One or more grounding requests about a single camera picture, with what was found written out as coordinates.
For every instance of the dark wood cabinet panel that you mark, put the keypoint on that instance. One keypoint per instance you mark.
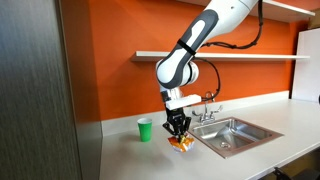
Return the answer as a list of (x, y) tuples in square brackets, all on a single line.
[(33, 100)]

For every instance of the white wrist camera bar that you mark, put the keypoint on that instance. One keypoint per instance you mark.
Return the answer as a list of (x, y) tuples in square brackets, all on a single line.
[(183, 101)]

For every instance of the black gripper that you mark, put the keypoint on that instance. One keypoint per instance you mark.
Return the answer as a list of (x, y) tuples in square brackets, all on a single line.
[(176, 118)]

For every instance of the round metal sink drain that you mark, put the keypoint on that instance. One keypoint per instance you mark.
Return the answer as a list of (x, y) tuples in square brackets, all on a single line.
[(225, 145)]

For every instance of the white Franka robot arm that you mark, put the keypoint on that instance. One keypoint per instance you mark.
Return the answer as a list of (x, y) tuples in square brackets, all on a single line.
[(196, 40)]

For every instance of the long white wall shelf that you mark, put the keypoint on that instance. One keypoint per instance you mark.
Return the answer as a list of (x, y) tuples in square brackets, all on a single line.
[(250, 56)]

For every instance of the orange Cheetos snack packet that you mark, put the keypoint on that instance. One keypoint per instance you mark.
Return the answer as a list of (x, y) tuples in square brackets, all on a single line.
[(181, 145)]

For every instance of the green plastic cup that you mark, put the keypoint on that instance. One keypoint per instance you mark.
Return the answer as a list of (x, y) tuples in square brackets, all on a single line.
[(144, 131)]

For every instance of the stainless steel sink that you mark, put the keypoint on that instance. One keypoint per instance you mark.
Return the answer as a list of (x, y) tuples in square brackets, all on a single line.
[(233, 136)]

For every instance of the white refrigerator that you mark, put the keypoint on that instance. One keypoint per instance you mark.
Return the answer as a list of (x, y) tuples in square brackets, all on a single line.
[(308, 66)]

